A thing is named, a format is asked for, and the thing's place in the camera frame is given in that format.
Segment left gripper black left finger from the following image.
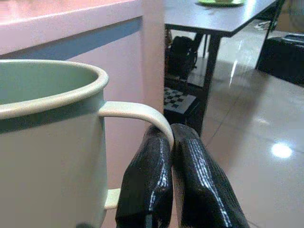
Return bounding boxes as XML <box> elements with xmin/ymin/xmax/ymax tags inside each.
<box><xmin>115</xmin><ymin>124</ymin><xmax>174</xmax><ymax>228</ymax></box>

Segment grey table black legs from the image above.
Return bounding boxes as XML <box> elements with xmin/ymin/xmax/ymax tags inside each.
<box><xmin>163</xmin><ymin>0</ymin><xmax>285</xmax><ymax>141</ymax></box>

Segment black box with patterned top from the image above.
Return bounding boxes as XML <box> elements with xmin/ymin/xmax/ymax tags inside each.
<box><xmin>163</xmin><ymin>86</ymin><xmax>204</xmax><ymax>135</ymax></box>

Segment white kitchen counter cabinet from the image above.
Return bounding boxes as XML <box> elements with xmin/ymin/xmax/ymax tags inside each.
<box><xmin>0</xmin><ymin>0</ymin><xmax>166</xmax><ymax>228</ymax></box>

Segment black storage case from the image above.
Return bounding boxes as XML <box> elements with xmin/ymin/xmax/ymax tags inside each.
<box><xmin>256</xmin><ymin>34</ymin><xmax>304</xmax><ymax>86</ymax></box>

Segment black backpack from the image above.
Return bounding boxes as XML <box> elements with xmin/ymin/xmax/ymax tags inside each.
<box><xmin>166</xmin><ymin>35</ymin><xmax>199</xmax><ymax>80</ymax></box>

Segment green plate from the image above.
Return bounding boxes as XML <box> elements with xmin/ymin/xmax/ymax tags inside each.
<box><xmin>197</xmin><ymin>0</ymin><xmax>245</xmax><ymax>7</ymax></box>

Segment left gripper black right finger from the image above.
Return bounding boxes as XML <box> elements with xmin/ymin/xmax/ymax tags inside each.
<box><xmin>171</xmin><ymin>123</ymin><xmax>250</xmax><ymax>228</ymax></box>

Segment green mug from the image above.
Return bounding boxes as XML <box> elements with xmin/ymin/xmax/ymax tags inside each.
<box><xmin>0</xmin><ymin>59</ymin><xmax>175</xmax><ymax>228</ymax></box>

